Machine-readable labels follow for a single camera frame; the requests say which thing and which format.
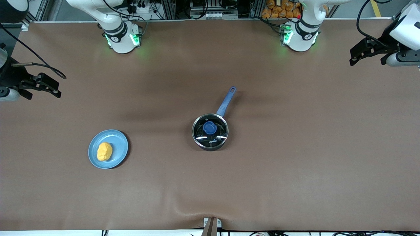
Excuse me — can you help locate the yellow potato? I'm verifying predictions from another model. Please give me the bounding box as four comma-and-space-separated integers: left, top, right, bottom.
97, 142, 113, 162

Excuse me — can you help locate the glass lid with blue knob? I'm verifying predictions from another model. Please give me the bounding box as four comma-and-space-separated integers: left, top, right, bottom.
192, 113, 229, 147

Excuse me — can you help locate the orange toy food pile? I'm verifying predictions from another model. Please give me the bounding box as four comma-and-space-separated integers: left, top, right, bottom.
261, 0, 303, 19

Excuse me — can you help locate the blue round plate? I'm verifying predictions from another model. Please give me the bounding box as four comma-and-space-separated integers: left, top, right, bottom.
88, 129, 129, 169

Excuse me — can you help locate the white power strip with plugs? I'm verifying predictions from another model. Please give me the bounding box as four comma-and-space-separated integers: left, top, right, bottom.
116, 3, 159, 21

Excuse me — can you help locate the brown table mat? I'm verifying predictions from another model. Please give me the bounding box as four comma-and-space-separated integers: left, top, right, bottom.
0, 18, 420, 231

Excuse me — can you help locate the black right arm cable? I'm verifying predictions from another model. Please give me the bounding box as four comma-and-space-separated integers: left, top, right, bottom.
0, 23, 67, 80

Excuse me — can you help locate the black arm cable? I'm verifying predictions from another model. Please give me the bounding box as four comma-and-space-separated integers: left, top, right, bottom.
356, 0, 404, 50
0, 23, 67, 80

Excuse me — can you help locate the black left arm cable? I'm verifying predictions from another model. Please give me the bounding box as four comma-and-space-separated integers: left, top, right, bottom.
356, 0, 404, 50

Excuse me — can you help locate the aluminium frame profile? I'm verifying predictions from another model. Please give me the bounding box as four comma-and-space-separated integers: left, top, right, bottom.
248, 0, 264, 18
159, 0, 176, 19
31, 0, 63, 22

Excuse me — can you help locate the black pot with blue handle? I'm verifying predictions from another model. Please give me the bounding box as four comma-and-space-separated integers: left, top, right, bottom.
192, 86, 237, 151

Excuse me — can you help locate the metal edge bracket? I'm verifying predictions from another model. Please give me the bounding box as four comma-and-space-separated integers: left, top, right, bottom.
203, 217, 222, 236

